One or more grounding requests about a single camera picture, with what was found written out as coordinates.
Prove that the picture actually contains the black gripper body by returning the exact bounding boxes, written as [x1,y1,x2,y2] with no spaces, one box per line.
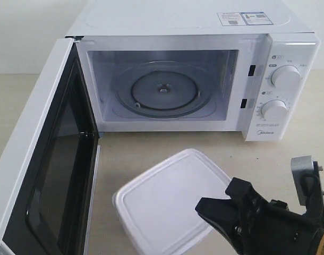
[231,199,324,254]

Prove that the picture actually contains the white plastic lidded container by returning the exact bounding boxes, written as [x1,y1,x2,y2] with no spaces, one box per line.
[112,149,231,254]

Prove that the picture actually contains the white microwave door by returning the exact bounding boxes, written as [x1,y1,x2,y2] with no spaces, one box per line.
[0,38,100,254]

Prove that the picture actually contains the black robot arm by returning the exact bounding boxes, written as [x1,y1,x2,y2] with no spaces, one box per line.
[195,178,324,254]

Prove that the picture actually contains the white microwave oven body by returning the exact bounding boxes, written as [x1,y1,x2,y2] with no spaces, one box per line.
[66,1,320,141]

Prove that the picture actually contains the printed paper instruction sheet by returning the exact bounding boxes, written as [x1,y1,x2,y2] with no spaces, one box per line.
[217,12,273,26]

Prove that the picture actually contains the lower white control knob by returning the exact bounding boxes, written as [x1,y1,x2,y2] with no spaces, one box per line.
[261,100,288,121]

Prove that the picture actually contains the white control knob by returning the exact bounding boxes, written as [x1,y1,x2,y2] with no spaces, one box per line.
[261,100,288,121]
[270,65,301,89]

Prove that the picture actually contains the upper white control knob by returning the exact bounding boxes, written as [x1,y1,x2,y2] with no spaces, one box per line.
[270,65,301,89]

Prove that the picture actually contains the glass turntable plate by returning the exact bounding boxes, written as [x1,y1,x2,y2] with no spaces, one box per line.
[114,61,215,118]

